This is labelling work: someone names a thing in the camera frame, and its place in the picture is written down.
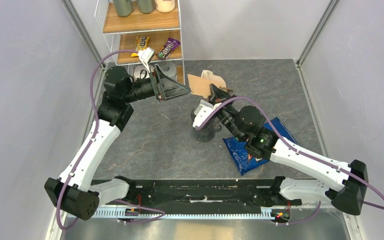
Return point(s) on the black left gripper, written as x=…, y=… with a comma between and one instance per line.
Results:
x=165, y=88

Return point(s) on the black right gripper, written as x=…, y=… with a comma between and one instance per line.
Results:
x=218, y=94

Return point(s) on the orange coffee filter package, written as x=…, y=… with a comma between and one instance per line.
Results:
x=209, y=75

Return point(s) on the white wire wooden shelf rack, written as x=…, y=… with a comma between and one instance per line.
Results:
x=138, y=30

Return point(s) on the brown paper coffee filter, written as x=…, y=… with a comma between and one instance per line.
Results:
x=199, y=86

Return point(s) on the black coffee dripper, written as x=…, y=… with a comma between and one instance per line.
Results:
x=193, y=114

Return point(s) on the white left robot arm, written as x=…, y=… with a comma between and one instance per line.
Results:
x=73, y=191

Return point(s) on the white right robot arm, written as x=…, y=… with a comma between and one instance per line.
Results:
x=341, y=183

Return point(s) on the purple M&M's candy bag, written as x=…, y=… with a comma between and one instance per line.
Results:
x=169, y=47

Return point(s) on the yellow M&M's candy bag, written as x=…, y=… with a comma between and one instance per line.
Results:
x=141, y=43

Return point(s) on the blue Doritos chip bag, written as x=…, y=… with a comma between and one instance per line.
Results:
x=240, y=156

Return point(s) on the cream pump lotion bottle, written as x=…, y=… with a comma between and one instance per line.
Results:
x=165, y=6

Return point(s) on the green bottle middle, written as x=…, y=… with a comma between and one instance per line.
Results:
x=145, y=6

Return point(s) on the green bottle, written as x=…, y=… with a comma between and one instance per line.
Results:
x=145, y=6
x=123, y=7

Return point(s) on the green bottle left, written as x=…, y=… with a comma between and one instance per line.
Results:
x=123, y=7

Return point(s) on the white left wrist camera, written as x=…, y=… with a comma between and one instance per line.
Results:
x=145, y=56

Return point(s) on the aluminium rail frame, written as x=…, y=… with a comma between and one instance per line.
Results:
x=79, y=193

